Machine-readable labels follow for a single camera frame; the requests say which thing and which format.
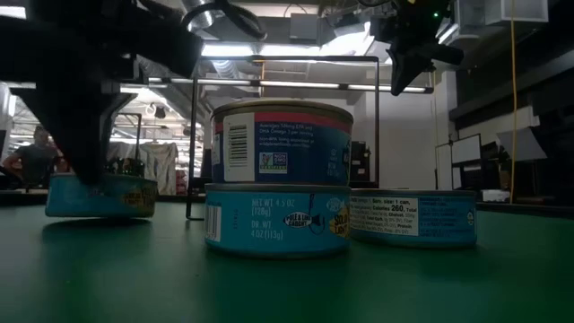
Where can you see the tall white board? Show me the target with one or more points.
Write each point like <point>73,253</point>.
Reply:
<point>444,166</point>

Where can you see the black equipment box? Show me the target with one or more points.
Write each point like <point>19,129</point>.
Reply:
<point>361,161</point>

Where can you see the blue salmon can gold lid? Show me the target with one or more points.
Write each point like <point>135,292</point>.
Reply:
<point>291,148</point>

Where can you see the white screen panel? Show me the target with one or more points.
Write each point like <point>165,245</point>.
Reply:
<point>466,149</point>

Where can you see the black metal rig frame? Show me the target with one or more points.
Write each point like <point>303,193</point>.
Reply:
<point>130,114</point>

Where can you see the green table mat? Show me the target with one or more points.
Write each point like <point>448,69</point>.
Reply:
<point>134,278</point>

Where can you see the person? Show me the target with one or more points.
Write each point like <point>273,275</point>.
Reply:
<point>36,161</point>

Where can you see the grey angled panel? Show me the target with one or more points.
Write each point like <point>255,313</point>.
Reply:
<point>522,145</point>

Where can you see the small silver duct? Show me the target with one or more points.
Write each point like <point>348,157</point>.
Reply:
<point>197,18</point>

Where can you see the teal tuna can silver lid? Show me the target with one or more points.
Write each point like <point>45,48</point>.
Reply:
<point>269,220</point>
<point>125,197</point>
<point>426,220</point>

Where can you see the small white box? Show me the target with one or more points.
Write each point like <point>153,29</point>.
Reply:
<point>495,195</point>

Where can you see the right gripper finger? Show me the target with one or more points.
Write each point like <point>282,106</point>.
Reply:
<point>406,74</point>

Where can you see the long ceiling light strip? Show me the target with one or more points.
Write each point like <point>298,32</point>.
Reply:
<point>291,84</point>

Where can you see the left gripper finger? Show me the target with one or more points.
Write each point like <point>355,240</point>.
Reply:
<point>80,134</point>

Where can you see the white draped sheet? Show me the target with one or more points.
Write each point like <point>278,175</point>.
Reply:
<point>161,166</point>

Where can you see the grey ceiling unit box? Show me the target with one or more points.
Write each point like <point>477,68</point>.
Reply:
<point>304,27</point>

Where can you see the black table frame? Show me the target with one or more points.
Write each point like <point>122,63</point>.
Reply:
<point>529,208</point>

